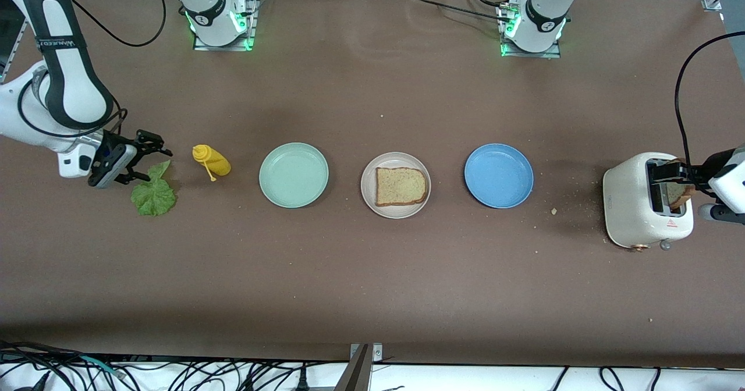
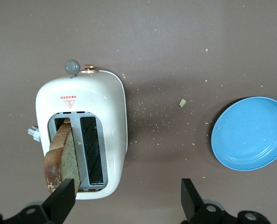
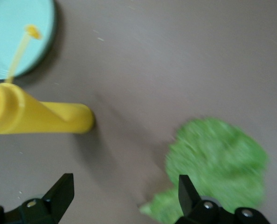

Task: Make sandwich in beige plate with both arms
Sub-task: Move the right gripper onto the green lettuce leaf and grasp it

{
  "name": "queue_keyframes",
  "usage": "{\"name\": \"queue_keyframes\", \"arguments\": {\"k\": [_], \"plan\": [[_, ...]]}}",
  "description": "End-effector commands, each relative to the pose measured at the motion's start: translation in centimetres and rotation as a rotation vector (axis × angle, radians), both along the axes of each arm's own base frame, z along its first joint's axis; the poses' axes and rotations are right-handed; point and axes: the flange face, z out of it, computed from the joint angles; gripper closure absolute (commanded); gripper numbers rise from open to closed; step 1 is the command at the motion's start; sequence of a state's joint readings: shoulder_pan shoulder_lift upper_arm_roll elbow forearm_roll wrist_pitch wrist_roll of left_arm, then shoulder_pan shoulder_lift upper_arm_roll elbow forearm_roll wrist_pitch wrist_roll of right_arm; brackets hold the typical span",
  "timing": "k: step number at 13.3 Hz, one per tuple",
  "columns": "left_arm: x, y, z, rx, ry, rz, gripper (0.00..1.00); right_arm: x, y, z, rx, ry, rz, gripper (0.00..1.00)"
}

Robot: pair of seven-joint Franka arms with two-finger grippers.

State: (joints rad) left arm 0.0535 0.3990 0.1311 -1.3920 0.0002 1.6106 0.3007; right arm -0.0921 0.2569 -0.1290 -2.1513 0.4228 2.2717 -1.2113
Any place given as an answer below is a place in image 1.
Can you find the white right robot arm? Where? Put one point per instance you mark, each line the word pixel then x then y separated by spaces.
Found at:
pixel 70 77

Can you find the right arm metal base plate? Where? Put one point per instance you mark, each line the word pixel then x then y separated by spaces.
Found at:
pixel 251 30

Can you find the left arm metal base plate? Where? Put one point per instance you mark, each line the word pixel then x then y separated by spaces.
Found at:
pixel 532 55

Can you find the yellow mustard squeeze bottle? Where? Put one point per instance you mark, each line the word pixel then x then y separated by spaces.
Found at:
pixel 216 161

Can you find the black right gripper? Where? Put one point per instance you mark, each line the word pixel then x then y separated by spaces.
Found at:
pixel 126 145

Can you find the dark grey metal beam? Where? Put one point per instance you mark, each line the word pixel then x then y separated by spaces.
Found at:
pixel 355 373

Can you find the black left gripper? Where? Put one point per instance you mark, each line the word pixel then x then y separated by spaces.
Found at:
pixel 714 164

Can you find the beige plate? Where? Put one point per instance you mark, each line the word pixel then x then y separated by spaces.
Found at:
pixel 396 159

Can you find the dark crust bread slice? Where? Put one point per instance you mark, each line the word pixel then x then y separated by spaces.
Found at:
pixel 678 194

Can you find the blue plate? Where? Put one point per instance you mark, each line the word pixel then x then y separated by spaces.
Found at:
pixel 499 176

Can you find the white toaster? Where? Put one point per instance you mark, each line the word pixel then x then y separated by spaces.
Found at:
pixel 625 205

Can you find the green lettuce leaf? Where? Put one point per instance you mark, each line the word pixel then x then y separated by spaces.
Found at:
pixel 152 196

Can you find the black power plug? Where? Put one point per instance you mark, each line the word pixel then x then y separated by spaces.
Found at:
pixel 302 379

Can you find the light brown bread slice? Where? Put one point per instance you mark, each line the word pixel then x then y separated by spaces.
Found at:
pixel 401 186

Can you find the silver metal bracket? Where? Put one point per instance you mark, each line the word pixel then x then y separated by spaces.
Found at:
pixel 377 353

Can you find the mint green plate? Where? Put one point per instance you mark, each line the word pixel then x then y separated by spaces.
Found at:
pixel 294 176

